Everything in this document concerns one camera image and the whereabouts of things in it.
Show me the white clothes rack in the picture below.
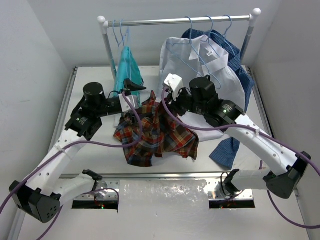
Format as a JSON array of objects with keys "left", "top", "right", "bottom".
[{"left": 97, "top": 8, "right": 261, "bottom": 81}]

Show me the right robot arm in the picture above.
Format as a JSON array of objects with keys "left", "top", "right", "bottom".
[{"left": 162, "top": 74, "right": 310, "bottom": 199}]

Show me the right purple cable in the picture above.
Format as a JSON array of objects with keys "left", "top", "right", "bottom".
[{"left": 161, "top": 86, "right": 320, "bottom": 230}]

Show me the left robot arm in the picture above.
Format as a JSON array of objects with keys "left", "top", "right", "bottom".
[{"left": 8, "top": 79, "right": 146, "bottom": 224}]

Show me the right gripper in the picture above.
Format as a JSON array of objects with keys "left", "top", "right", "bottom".
[{"left": 167, "top": 85, "right": 207, "bottom": 116}]

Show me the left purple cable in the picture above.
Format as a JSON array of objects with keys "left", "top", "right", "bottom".
[{"left": 0, "top": 92, "right": 144, "bottom": 240}]

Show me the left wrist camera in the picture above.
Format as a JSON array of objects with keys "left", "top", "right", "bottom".
[{"left": 118, "top": 94, "right": 140, "bottom": 113}]

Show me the blue hanger white shirt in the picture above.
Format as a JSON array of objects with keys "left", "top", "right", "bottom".
[{"left": 198, "top": 15, "right": 221, "bottom": 76}]

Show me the purple cable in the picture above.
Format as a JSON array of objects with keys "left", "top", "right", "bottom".
[
  {"left": 0, "top": 92, "right": 144, "bottom": 240},
  {"left": 161, "top": 86, "right": 320, "bottom": 230}
]

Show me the red plaid shirt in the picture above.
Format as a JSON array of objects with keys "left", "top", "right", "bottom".
[{"left": 123, "top": 91, "right": 199, "bottom": 168}]

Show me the blue checked shirt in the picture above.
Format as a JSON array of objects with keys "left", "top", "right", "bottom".
[{"left": 182, "top": 29, "right": 254, "bottom": 170}]

